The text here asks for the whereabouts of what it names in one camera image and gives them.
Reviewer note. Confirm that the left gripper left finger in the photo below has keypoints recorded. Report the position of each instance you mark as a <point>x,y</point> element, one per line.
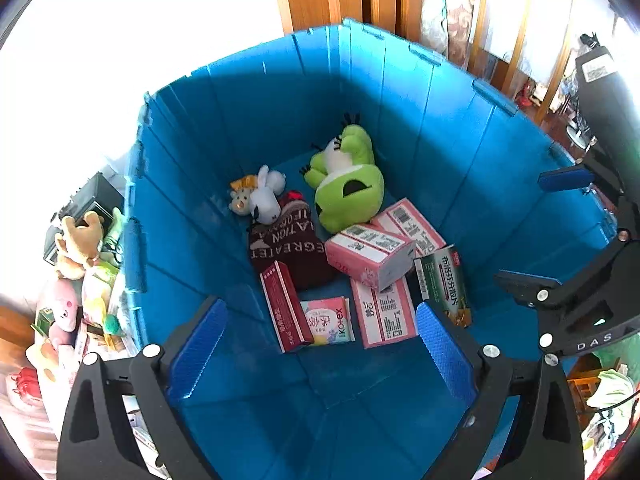
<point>97,441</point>

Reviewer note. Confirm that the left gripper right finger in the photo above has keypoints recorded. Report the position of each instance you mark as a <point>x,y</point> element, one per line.
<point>544,441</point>

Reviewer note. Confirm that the green white medicine box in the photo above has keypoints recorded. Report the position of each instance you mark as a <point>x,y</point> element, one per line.
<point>442,285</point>

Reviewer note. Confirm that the pink box with barcode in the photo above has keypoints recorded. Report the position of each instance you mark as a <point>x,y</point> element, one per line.
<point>386,317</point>

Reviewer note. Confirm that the dark red slim box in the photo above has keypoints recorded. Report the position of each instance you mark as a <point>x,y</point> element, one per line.
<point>287,315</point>

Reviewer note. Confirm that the pink tissue box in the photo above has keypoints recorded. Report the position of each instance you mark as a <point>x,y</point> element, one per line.
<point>371,256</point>

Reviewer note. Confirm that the pink Kotex packet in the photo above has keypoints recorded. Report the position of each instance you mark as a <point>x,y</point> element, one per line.
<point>329,320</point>

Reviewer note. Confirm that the green frog plush toy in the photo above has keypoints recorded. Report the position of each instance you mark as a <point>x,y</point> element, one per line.
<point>348,186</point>

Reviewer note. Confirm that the maroon knit sock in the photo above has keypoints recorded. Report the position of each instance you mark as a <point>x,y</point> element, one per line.
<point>292,240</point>

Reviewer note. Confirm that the small yellow cream plush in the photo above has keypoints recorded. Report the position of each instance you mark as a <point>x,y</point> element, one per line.
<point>240,191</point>

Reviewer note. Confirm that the small white plush toy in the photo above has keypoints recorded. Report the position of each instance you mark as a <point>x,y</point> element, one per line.
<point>264,206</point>

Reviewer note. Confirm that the pink plush toy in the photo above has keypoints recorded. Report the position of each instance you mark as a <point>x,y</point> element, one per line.
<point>63,302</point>

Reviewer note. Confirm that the beige teddy bear plush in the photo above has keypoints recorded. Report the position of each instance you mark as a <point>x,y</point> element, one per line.
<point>78,246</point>

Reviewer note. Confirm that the black electronic device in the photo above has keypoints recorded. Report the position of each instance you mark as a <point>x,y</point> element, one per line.
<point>97,195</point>

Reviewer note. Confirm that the blue plastic storage bin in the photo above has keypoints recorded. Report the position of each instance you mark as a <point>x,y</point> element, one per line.
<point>216,192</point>

